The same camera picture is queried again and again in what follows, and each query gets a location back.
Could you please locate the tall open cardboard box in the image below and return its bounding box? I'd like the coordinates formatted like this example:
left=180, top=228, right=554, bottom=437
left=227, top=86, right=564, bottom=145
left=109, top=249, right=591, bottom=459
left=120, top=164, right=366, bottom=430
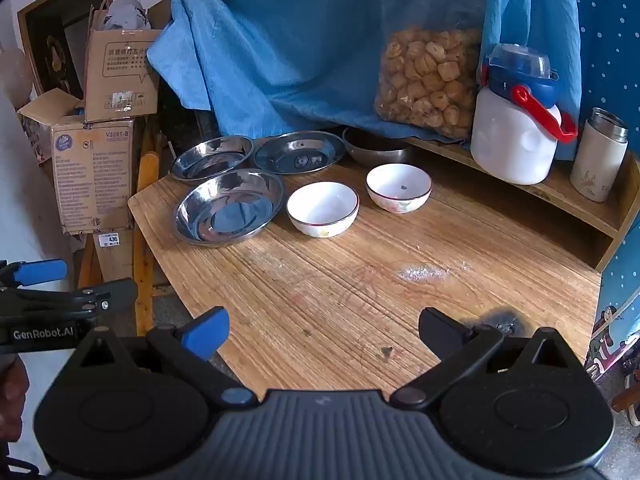
left=82, top=5, right=163, bottom=123

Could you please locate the beige thermos flask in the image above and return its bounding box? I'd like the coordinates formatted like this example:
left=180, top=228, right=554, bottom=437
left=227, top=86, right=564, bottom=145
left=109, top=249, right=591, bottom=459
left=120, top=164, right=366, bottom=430
left=570, top=106, right=629, bottom=203

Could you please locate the plain white red-rimmed bowl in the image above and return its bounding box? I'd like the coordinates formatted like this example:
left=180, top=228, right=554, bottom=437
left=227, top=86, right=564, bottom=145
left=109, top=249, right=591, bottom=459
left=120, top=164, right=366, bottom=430
left=286, top=181, right=360, bottom=238

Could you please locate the brown wooden furniture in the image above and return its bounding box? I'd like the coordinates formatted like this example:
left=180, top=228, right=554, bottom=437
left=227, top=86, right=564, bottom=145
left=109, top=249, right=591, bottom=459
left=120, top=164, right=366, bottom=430
left=612, top=360, right=640, bottom=427

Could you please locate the wooden desk shelf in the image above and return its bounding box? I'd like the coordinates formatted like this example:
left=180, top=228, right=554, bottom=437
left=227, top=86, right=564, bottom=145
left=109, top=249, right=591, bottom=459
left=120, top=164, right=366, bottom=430
left=407, top=135, right=640, bottom=271

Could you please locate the cardboard box with white label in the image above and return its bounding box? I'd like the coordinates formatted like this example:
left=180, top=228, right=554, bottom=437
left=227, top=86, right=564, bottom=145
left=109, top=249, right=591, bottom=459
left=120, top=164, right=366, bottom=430
left=92, top=230, right=136, bottom=282

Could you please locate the pale rounded object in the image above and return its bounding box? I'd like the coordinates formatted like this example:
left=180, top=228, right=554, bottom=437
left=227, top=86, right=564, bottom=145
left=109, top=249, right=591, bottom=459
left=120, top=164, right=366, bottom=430
left=102, top=0, right=151, bottom=31

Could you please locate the blue dotted printed cloth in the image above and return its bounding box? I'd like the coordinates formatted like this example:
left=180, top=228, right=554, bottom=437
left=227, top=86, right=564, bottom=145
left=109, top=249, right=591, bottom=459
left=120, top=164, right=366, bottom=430
left=570, top=0, right=640, bottom=381

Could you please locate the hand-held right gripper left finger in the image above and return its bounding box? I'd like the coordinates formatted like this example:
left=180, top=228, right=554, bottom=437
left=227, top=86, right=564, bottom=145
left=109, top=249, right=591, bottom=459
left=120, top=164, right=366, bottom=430
left=70, top=306, right=260, bottom=409

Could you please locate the dark framed picture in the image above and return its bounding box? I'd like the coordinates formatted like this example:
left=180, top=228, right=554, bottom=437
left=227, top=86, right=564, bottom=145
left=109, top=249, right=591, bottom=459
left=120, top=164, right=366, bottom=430
left=17, top=0, right=113, bottom=101

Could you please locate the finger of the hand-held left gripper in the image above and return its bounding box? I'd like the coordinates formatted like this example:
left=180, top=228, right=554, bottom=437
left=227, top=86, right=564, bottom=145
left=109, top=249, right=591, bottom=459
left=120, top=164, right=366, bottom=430
left=0, top=258, right=69, bottom=288
left=0, top=278, right=139, bottom=321

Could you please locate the stainless steel bowl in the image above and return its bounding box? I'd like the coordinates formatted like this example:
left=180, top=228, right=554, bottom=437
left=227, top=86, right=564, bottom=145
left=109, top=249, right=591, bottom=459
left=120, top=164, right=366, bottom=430
left=342, top=127, right=413, bottom=167

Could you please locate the clear bag of fried snacks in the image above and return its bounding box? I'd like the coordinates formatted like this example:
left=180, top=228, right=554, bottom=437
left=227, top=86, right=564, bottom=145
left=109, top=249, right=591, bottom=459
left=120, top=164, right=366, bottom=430
left=370, top=0, right=488, bottom=142

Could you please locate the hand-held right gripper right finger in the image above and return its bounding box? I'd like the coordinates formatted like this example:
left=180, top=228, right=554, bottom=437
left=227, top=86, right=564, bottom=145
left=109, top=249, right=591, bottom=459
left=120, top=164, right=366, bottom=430
left=389, top=306, right=583, bottom=410

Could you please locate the white jug with red handle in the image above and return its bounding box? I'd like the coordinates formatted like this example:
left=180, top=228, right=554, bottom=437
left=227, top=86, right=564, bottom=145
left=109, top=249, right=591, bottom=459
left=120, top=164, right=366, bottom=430
left=470, top=43, right=578, bottom=186

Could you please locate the small open cardboard box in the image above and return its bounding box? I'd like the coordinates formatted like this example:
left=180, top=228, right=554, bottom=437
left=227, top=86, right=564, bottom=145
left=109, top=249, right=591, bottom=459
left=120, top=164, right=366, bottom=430
left=17, top=87, right=86, bottom=166

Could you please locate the printed brown cardboard box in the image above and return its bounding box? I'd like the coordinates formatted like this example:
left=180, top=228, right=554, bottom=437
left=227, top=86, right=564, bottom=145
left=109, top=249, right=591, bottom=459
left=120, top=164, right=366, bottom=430
left=50, top=119, right=136, bottom=236

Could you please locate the white bowl with dark spot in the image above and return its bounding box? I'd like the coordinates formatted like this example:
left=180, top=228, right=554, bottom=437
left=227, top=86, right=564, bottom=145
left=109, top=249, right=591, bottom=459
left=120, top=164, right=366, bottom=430
left=365, top=163, right=433, bottom=214

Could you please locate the person's left hand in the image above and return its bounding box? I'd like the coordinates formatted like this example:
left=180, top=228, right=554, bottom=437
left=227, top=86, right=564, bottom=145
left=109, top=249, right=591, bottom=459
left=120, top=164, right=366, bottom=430
left=0, top=354, right=30, bottom=444

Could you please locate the stainless steel plate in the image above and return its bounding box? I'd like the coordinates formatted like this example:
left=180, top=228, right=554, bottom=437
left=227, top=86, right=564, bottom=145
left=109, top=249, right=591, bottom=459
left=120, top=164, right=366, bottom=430
left=173, top=168, right=286, bottom=248
left=254, top=131, right=347, bottom=175
left=170, top=135, right=255, bottom=181

